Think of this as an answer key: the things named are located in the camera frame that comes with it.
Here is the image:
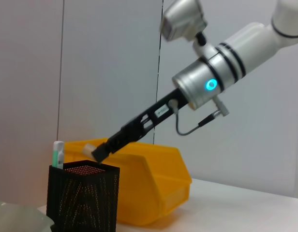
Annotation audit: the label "mint green utility knife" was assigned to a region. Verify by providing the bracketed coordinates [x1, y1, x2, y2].
[52, 141, 65, 170]

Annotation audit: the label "yellow plastic bin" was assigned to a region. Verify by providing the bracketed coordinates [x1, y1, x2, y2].
[63, 138, 192, 227]

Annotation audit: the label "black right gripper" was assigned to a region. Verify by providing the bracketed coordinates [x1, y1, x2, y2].
[90, 87, 190, 163]

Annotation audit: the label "black mesh pen holder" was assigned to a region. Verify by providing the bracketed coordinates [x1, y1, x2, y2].
[46, 159, 120, 232]

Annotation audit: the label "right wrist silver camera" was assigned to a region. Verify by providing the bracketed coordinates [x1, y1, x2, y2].
[160, 0, 218, 57]

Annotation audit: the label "small beige eraser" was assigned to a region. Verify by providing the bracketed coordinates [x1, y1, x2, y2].
[81, 143, 98, 158]

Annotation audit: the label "pale green wavy glass bowl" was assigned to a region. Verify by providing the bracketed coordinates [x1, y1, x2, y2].
[0, 199, 55, 232]

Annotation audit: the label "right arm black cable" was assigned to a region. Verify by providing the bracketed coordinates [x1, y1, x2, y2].
[168, 96, 231, 136]

